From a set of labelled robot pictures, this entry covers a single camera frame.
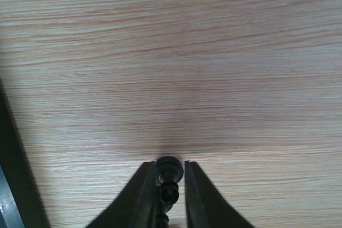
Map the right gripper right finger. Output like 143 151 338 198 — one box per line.
184 161 253 228

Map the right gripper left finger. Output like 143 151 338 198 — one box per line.
88 161 156 227

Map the black piece tall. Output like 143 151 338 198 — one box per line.
154 156 184 227

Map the black and silver chessboard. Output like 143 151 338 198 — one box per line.
1 85 50 227

